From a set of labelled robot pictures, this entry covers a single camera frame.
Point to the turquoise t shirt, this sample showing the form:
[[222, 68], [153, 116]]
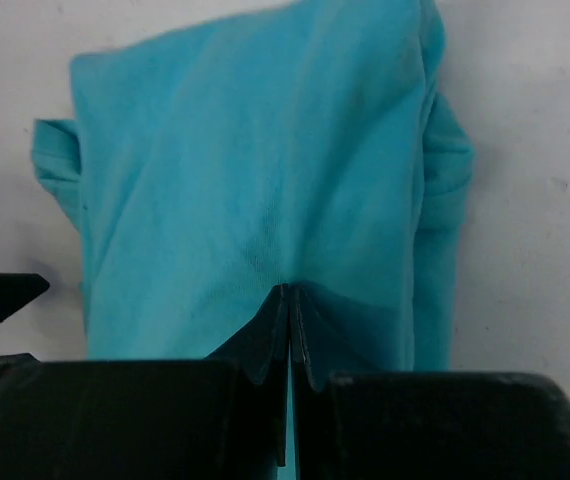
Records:
[[304, 144]]

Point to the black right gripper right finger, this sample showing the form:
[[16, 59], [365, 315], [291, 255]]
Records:
[[353, 421]]

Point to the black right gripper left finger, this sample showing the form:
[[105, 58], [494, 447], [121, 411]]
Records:
[[222, 417]]

